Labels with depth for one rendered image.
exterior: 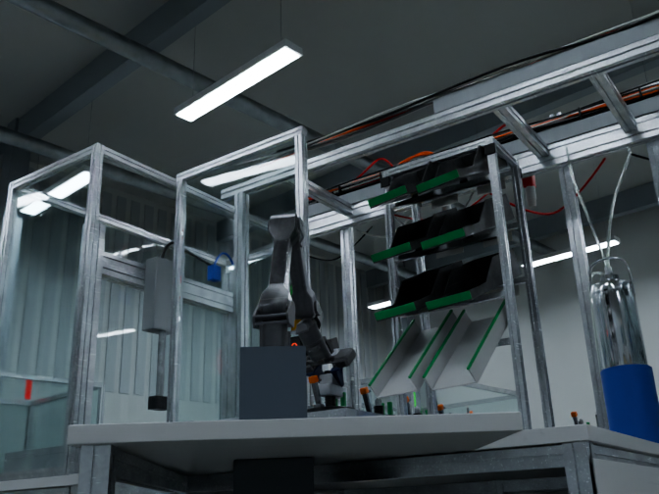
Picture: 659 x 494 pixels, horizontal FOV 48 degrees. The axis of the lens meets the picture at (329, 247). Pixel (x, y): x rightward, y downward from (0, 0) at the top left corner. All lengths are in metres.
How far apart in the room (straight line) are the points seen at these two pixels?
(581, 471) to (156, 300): 1.94
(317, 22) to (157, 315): 5.50
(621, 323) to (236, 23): 6.21
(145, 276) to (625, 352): 1.81
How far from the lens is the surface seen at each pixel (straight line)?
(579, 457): 1.48
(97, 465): 1.22
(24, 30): 8.60
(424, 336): 2.01
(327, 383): 2.03
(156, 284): 3.00
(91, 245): 2.60
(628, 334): 2.52
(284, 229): 1.81
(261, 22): 8.04
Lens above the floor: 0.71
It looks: 20 degrees up
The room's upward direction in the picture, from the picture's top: 2 degrees counter-clockwise
